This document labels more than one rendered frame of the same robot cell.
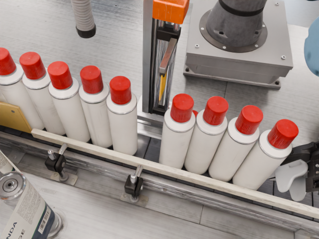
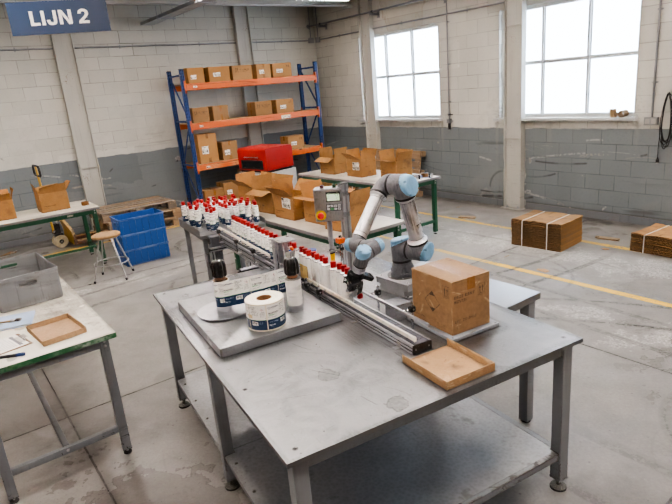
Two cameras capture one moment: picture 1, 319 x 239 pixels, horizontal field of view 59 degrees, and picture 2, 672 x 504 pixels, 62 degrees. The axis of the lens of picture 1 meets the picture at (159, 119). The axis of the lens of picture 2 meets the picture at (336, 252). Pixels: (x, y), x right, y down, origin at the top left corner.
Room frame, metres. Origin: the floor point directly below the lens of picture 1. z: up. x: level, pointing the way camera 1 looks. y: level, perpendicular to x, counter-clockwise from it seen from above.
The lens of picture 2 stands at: (-1.62, -2.36, 2.03)
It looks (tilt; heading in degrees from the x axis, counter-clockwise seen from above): 17 degrees down; 51
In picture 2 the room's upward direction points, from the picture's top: 5 degrees counter-clockwise
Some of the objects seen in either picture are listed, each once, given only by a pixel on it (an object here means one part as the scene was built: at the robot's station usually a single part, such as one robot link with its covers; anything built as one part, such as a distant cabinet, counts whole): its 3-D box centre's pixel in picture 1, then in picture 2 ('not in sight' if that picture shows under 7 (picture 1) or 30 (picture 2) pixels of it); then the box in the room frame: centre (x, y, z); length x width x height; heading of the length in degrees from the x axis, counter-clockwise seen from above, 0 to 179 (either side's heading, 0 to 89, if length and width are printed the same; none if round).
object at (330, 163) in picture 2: not in sight; (333, 159); (3.76, 4.04, 0.97); 0.51 x 0.36 x 0.37; 179
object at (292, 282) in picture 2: not in sight; (293, 283); (-0.01, -0.02, 1.03); 0.09 x 0.09 x 0.30
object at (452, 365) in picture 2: not in sight; (447, 362); (0.09, -0.97, 0.85); 0.30 x 0.26 x 0.04; 79
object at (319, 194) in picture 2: not in sight; (329, 203); (0.38, 0.09, 1.38); 0.17 x 0.10 x 0.19; 134
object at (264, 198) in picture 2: not in sight; (269, 194); (1.66, 2.66, 0.97); 0.44 x 0.38 x 0.37; 1
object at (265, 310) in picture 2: not in sight; (265, 310); (-0.22, -0.05, 0.95); 0.20 x 0.20 x 0.14
